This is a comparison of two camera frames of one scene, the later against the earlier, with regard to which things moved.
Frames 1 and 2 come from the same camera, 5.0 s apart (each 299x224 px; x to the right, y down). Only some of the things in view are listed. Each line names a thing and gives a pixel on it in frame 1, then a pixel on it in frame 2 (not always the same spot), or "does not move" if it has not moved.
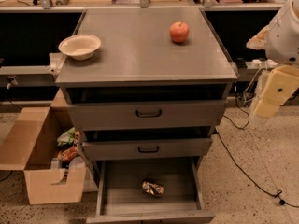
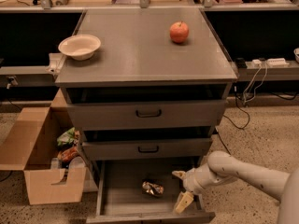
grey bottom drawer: x=149 y=190 does not move
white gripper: x=284 y=37 → x=191 y=180
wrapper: x=152 y=189 does not move
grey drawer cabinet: x=146 y=106 does not move
